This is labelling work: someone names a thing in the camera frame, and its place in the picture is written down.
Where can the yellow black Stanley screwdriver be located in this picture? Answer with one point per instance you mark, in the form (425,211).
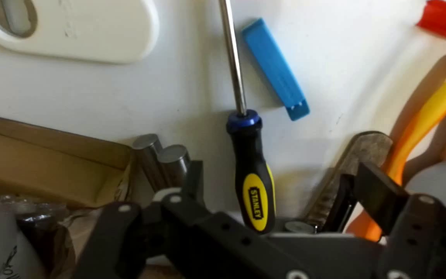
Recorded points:
(253,180)

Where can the white oval drawer insert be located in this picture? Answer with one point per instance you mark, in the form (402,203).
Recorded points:
(78,31)

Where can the metal cylinders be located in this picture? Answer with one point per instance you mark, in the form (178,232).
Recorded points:
(164,156)

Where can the clear plastic bag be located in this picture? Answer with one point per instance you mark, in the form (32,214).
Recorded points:
(1,237)

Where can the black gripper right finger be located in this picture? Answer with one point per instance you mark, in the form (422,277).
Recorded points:
(425,237)

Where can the brown cardboard box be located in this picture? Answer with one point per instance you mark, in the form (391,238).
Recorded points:
(43,155)

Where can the blue plastic piece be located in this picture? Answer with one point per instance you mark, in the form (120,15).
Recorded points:
(278,69)

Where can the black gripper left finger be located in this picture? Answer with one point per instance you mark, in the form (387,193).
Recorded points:
(218,232)

